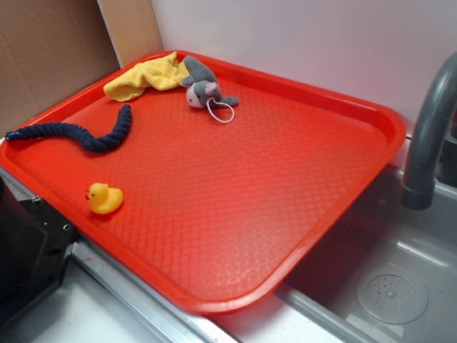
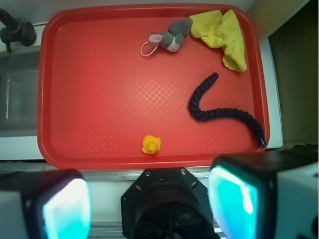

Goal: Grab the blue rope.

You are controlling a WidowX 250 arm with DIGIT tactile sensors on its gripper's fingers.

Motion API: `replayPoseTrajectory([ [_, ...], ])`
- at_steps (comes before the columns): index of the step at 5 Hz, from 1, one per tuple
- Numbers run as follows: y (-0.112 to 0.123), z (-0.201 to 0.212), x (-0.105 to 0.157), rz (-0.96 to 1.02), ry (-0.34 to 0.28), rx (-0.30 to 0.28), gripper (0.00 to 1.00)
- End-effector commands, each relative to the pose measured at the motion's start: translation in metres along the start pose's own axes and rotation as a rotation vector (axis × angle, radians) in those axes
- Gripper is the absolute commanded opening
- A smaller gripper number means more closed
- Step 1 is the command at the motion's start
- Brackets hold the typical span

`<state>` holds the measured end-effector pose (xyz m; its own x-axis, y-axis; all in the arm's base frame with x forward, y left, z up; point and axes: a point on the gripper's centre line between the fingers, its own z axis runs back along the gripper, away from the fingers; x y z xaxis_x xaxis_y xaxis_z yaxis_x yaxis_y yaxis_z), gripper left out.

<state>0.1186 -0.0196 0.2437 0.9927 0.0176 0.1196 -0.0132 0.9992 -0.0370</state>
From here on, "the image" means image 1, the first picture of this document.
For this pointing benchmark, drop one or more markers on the yellow cloth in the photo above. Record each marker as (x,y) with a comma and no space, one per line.
(162,74)

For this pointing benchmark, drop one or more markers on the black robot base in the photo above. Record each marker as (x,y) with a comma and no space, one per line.
(35,246)

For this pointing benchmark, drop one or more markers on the red plastic tray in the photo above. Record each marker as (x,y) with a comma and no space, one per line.
(215,216)

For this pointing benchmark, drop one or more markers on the yellow rubber duck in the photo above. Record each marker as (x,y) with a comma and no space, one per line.
(104,199)

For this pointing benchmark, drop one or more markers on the brown cardboard panel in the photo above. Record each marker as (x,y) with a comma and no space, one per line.
(50,50)

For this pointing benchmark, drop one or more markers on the grey plastic faucet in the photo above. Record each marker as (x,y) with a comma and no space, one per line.
(432,152)

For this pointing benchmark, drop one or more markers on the grey plastic sink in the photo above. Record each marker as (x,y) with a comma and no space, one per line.
(383,273)

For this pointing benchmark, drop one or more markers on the grey plush mouse toy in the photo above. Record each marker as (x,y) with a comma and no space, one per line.
(204,92)

